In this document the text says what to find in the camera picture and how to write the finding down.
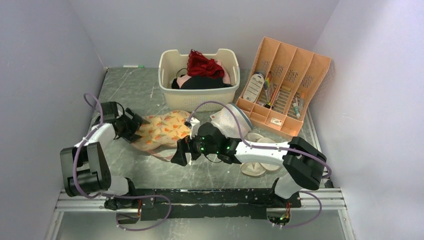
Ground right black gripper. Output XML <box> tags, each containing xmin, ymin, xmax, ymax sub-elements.
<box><xmin>171</xmin><ymin>128</ymin><xmax>219</xmax><ymax>167</ymax></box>

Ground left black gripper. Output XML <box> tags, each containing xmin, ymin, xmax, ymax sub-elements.
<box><xmin>117</xmin><ymin>108</ymin><xmax>150</xmax><ymax>144</ymax></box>

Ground floral pink laundry bag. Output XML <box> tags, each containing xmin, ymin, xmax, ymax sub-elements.
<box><xmin>131</xmin><ymin>110</ymin><xmax>190</xmax><ymax>162</ymax></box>

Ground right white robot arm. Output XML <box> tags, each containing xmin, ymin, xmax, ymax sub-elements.
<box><xmin>170</xmin><ymin>122</ymin><xmax>327</xmax><ymax>207</ymax></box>

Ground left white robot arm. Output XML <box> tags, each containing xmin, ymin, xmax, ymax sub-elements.
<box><xmin>60</xmin><ymin>101</ymin><xmax>148</xmax><ymax>211</ymax></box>

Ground white mesh cylinder laundry bag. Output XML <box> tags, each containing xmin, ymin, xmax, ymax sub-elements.
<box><xmin>209</xmin><ymin>103</ymin><xmax>253</xmax><ymax>139</ymax></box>

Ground cream plastic laundry basket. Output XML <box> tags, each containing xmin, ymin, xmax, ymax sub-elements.
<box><xmin>158</xmin><ymin>48</ymin><xmax>240</xmax><ymax>112</ymax></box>

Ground white green marker pen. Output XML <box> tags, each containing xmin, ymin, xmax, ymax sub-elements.
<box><xmin>122</xmin><ymin>65</ymin><xmax>145</xmax><ymax>69</ymax></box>

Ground black garment in basket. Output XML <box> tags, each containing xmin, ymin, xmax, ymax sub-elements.
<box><xmin>171</xmin><ymin>75</ymin><xmax>233</xmax><ymax>90</ymax></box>

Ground pink garment in basket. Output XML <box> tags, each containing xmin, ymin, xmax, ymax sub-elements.
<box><xmin>176</xmin><ymin>59</ymin><xmax>232</xmax><ymax>88</ymax></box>

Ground red lace garment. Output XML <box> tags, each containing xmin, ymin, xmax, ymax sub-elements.
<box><xmin>186</xmin><ymin>49</ymin><xmax>225</xmax><ymax>79</ymax></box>

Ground small white label card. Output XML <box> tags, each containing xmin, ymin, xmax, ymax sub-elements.
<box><xmin>270</xmin><ymin>117</ymin><xmax>283</xmax><ymax>126</ymax></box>

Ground white labelled bottle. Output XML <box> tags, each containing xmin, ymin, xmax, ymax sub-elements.
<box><xmin>242</xmin><ymin>72</ymin><xmax>265</xmax><ymax>102</ymax></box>

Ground pens in organizer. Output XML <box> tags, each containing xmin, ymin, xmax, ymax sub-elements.
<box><xmin>263</xmin><ymin>71</ymin><xmax>277</xmax><ymax>109</ymax></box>

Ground orange desk file organizer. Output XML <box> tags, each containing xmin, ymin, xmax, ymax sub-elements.
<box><xmin>236</xmin><ymin>37</ymin><xmax>332</xmax><ymax>139</ymax></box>

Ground white glue stick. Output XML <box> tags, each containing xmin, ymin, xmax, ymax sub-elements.
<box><xmin>292</xmin><ymin>102</ymin><xmax>301</xmax><ymax>119</ymax></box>

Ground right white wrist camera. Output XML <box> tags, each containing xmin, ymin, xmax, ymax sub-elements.
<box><xmin>184</xmin><ymin>117</ymin><xmax>201</xmax><ymax>139</ymax></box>

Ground black metal base rail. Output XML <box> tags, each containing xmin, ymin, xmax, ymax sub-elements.
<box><xmin>55</xmin><ymin>188</ymin><xmax>347</xmax><ymax>221</ymax></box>

